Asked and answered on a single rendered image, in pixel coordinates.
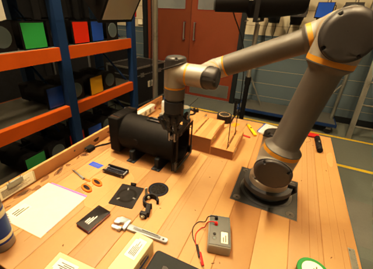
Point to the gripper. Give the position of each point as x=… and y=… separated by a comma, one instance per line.
x=174, y=108

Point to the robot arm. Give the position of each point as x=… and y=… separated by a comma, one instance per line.
x=262, y=56

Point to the black spotlight body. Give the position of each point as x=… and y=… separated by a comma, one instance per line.
x=142, y=134

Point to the black pipe clamp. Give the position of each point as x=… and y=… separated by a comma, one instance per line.
x=145, y=206

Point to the black lamp grey lens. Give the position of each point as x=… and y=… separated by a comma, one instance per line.
x=112, y=30

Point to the large black hanging spotlight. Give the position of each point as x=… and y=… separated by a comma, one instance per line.
x=277, y=2

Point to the teal mug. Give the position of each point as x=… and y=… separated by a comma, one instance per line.
x=187, y=110

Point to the white power strip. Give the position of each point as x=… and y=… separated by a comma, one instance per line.
x=148, y=109

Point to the black tape roll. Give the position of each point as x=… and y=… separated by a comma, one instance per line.
x=223, y=115

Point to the black flight case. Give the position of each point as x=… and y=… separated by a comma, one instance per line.
x=140, y=76

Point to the black round gobo disc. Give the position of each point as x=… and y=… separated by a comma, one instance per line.
x=158, y=189

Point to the black hex key set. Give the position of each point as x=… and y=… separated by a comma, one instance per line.
x=116, y=171

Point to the yellow marker pen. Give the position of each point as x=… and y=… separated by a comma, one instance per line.
x=251, y=129

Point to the black light stand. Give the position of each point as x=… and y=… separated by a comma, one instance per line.
x=246, y=88

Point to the black square gobo holder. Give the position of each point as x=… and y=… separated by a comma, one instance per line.
x=126, y=195

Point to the blue card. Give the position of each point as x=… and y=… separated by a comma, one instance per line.
x=95, y=164

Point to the black lamp yellow filter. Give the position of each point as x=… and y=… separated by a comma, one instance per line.
x=95, y=85

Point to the white paper sheet blue edge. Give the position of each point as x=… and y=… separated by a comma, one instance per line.
x=263, y=126

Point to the grey pole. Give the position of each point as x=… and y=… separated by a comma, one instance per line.
x=155, y=32

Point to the red double door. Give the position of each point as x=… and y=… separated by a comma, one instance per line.
x=204, y=32

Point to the black test lead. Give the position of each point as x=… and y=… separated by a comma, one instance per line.
x=208, y=218

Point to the silver adjustable wrench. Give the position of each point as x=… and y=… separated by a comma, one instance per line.
x=140, y=230

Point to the grey meter box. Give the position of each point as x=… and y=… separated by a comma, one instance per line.
x=219, y=237

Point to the large black lamp blue filter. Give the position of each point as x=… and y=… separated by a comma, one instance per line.
x=54, y=96

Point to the black notebook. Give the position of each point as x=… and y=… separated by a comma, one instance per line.
x=93, y=218

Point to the orange blue shelf unit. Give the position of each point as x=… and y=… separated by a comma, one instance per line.
x=64, y=53

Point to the black lamp red filter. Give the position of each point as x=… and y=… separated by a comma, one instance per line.
x=80, y=32

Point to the black floodlight grey flap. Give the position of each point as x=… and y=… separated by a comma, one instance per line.
x=122, y=3

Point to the cream cardboard box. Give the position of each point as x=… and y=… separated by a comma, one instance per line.
x=65, y=263
x=131, y=251

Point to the black tablet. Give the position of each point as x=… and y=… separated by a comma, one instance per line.
x=169, y=261

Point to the red flat piece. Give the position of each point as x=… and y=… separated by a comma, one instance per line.
x=312, y=134

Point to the black lamp green filter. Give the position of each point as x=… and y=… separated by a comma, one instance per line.
x=35, y=159
x=32, y=35

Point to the black torch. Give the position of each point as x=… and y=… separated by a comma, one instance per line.
x=318, y=144

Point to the white paper sheet pink edge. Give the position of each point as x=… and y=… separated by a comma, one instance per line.
x=43, y=207

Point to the cream label plate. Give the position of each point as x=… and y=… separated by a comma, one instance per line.
x=17, y=184

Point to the grey tripod stand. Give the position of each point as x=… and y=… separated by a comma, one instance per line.
x=360, y=105

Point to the blue white paper cup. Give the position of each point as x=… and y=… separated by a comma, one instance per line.
x=5, y=228

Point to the steel ruler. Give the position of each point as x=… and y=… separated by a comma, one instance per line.
x=355, y=258

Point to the black colour frame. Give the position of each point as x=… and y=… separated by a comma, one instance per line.
x=184, y=152

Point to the wooden frame rack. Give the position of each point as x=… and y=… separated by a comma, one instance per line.
x=209, y=137

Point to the thin dark colour frame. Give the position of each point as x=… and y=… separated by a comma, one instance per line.
x=229, y=134
x=235, y=132

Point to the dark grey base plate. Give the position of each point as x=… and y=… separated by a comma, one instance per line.
x=242, y=193

